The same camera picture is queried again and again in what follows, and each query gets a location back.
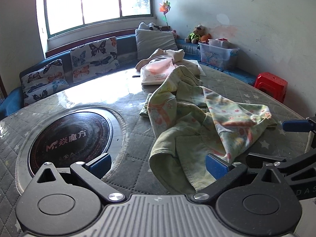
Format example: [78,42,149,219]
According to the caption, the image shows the red plastic stool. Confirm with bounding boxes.
[254,72,288,103]

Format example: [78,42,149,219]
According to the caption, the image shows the window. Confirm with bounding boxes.
[36,0,158,39]

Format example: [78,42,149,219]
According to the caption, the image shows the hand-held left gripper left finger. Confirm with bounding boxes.
[31,152,126,203]

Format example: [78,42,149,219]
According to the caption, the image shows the clear plastic storage box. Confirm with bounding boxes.
[198,39,240,70]

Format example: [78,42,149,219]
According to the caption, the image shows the green patterned garment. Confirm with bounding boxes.
[139,65,278,194]

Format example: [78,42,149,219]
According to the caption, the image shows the grey pillow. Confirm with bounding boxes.
[135,28,179,61]

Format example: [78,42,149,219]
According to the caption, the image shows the black and white plush toy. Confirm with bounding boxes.
[138,22,163,31]

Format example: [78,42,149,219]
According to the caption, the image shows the black round cooktop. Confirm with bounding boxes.
[28,111,113,178]

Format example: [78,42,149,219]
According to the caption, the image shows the blue sofa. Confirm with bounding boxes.
[0,33,257,119]

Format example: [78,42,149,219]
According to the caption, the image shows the teddy bear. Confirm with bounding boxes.
[185,25,207,44]

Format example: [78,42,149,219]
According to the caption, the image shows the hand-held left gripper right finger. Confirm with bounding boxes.
[193,153,288,202]

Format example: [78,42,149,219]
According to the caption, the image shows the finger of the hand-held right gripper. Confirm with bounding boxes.
[281,115,316,134]
[247,150,316,179]

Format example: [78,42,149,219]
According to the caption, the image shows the colourful pinwheel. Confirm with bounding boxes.
[158,0,172,30]

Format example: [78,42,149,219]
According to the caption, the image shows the beige clothes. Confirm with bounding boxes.
[135,48,201,76]

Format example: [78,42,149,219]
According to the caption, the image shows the large butterfly print pillow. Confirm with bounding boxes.
[70,37,120,83]

